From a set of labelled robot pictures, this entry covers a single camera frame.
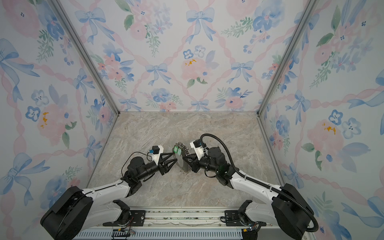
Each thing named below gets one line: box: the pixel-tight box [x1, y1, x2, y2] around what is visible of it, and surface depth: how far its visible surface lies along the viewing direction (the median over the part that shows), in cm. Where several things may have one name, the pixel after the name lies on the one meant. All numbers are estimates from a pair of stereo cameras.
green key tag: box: [173, 146, 182, 156], surface depth 77 cm
